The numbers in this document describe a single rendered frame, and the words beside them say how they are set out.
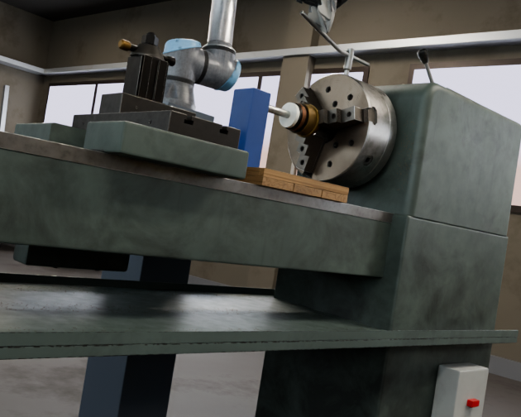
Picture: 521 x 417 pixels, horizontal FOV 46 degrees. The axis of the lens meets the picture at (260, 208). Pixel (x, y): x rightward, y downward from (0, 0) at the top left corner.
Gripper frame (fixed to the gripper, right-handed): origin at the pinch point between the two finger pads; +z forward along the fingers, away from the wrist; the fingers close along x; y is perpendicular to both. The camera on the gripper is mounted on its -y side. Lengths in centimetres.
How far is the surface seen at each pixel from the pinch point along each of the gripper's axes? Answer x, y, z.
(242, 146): -16.6, 23.2, 32.3
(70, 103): -582, -238, -327
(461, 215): -2, -51, 48
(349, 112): -2.7, -5.2, 22.8
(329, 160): -15.4, -9.0, 31.2
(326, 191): -6.4, 6.9, 46.1
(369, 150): -3.5, -11.7, 32.5
